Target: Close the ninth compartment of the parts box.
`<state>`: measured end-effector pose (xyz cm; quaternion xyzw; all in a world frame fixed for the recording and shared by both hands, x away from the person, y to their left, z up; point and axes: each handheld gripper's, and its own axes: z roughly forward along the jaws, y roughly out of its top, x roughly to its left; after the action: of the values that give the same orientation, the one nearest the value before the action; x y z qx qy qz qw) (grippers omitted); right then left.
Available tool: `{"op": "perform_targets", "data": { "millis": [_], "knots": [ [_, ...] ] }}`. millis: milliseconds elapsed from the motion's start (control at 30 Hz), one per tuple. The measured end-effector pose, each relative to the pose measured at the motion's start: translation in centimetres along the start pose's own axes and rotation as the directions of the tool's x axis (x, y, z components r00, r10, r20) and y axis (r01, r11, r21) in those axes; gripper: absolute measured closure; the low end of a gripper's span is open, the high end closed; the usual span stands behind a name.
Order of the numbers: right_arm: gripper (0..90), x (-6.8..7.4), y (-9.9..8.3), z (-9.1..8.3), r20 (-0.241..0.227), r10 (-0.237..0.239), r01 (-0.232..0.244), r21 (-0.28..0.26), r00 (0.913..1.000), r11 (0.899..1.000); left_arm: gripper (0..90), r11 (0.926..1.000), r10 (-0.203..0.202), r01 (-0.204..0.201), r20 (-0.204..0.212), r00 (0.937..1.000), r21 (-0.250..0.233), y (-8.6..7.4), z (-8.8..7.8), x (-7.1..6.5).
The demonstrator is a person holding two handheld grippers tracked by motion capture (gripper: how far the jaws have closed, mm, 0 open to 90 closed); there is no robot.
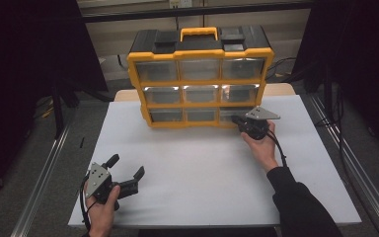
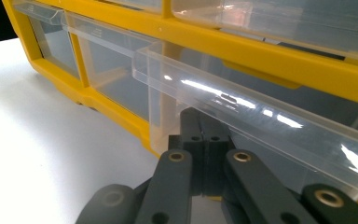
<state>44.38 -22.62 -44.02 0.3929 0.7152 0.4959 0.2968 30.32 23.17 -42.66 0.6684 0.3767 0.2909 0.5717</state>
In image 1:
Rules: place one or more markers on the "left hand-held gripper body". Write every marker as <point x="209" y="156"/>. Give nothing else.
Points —
<point x="97" y="180"/>

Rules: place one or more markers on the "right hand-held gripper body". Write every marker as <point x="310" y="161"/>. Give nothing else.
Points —
<point x="256" y="126"/>

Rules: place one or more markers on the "clear small organizer drawer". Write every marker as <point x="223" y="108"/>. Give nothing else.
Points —
<point x="226" y="113"/>

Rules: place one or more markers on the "yellow black drawer organizer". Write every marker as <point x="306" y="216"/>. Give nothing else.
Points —
<point x="199" y="52"/>

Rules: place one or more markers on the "person's right hand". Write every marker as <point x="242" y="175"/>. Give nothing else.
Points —
<point x="261" y="149"/>

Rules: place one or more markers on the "person's left hand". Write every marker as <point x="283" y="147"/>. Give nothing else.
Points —
<point x="102" y="217"/>

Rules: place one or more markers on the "small black floor piece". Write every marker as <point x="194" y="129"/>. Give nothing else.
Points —
<point x="82" y="142"/>

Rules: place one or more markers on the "set of clear plastic drawers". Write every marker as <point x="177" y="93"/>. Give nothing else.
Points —
<point x="199" y="69"/>

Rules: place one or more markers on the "black metal stand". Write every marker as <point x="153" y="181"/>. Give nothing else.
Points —
<point x="57" y="115"/>

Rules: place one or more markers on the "dark curtain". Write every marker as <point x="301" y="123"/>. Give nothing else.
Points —
<point x="368" y="49"/>
<point x="13" y="65"/>

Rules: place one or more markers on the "aluminium frame rail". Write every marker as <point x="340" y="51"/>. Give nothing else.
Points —
<point x="352" y="164"/>
<point x="42" y="177"/>

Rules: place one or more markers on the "white wall outlet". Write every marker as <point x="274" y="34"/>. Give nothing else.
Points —
<point x="181" y="3"/>

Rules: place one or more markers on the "black horizontal frame bar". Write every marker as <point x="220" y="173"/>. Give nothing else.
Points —
<point x="144" y="15"/>

